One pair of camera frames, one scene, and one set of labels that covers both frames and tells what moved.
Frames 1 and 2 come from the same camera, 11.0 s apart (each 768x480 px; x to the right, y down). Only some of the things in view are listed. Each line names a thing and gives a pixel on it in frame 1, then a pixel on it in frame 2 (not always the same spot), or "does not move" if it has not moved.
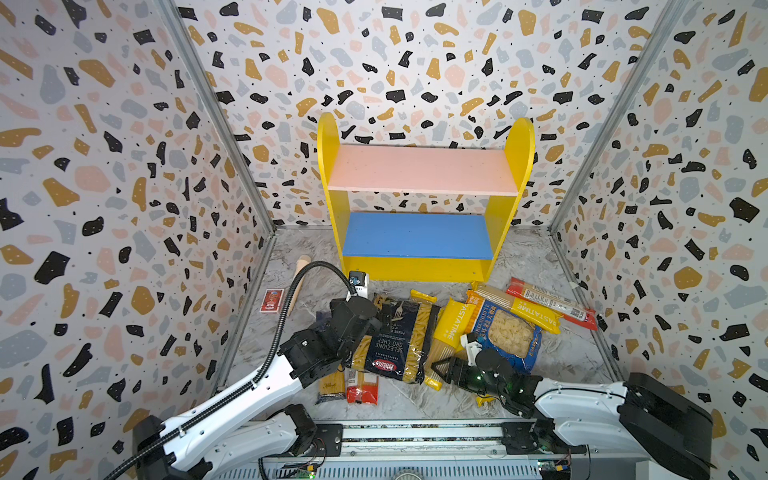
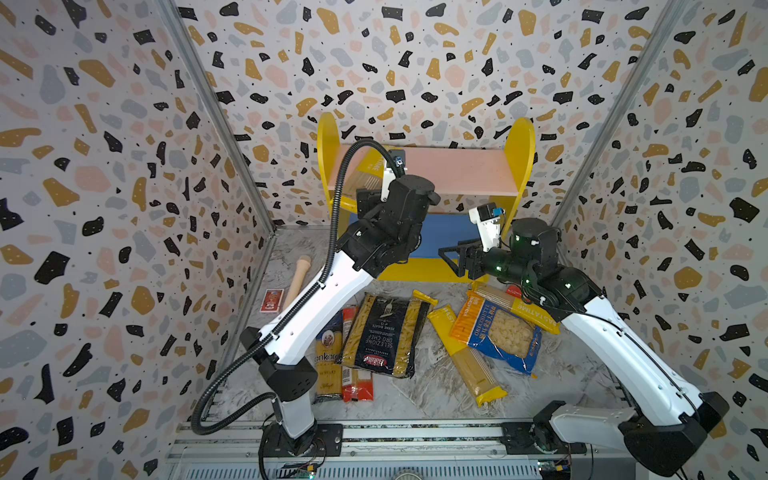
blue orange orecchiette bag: x=499 y=329 does not move
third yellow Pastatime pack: x=524 y=309 does not move
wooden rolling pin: x=302 y=261 does not move
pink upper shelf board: x=440 y=170 does not move
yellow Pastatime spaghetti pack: x=455 y=318 -> x=368 y=173
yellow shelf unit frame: x=375 y=269 does not move
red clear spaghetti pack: x=362 y=387 does not move
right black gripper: x=463 y=372 -> x=470 y=259
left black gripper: x=387 y=323 -> x=371 y=208
